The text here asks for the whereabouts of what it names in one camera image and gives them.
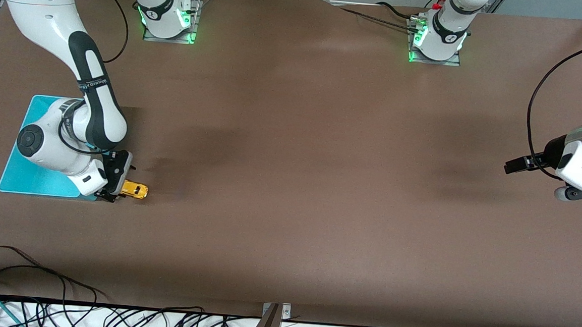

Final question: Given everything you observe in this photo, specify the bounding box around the thick curved black cable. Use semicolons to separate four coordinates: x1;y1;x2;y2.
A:
375;1;423;20

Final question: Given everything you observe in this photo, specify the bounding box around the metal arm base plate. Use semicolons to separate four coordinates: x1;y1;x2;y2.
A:
143;0;201;45
408;17;463;67

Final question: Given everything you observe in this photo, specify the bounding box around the looping black floor cable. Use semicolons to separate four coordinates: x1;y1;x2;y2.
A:
0;264;99;327

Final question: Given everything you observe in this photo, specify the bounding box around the yellow beetle toy car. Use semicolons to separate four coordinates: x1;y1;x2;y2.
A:
120;179;149;200

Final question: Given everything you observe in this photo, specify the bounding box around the thin straight black cable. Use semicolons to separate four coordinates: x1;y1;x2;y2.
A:
338;7;415;32

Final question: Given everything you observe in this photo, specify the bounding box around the thin black floor cable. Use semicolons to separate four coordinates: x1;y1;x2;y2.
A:
0;245;112;299

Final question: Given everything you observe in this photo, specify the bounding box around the metal table bracket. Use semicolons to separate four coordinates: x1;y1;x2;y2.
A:
261;302;292;321

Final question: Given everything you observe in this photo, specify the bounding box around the teal plastic bin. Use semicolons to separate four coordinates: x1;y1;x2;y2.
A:
0;93;106;202

